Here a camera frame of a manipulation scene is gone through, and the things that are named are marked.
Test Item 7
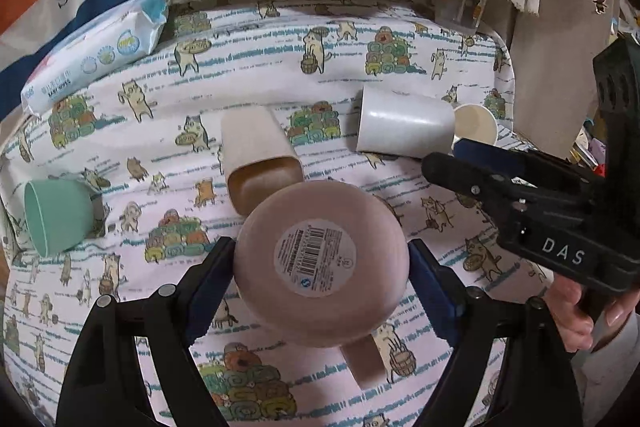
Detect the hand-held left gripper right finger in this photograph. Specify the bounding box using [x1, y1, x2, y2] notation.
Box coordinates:
[407, 239, 585, 427]

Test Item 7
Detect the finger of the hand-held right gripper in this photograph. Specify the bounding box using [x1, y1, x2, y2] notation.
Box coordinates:
[452, 138, 598, 188]
[421, 152, 538, 220]

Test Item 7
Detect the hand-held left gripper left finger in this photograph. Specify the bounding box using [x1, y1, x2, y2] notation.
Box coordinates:
[57, 236, 237, 427]

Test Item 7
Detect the white cup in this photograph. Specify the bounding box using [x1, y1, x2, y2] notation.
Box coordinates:
[355, 85, 456, 160]

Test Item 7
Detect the pink mug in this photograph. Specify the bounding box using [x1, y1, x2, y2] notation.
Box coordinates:
[234, 180, 412, 391]

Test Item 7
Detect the person's right forearm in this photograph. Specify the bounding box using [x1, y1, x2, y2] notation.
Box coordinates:
[570, 309, 640, 427]

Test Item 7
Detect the cream paper cup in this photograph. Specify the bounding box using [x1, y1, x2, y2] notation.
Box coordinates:
[452, 103, 499, 154]

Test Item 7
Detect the beige square cup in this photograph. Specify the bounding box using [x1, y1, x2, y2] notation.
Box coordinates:
[220, 105, 305, 217]

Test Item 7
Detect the green cup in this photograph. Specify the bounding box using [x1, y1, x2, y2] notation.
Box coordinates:
[23, 178, 109, 258]

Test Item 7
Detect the person's right hand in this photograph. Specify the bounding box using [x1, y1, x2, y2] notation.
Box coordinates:
[545, 278, 640, 354]

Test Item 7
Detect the cat printed blanket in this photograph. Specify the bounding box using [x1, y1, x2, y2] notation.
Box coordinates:
[0, 0, 576, 427]

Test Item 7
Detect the blue wet wipes packet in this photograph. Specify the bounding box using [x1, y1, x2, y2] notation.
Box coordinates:
[20, 0, 171, 116]

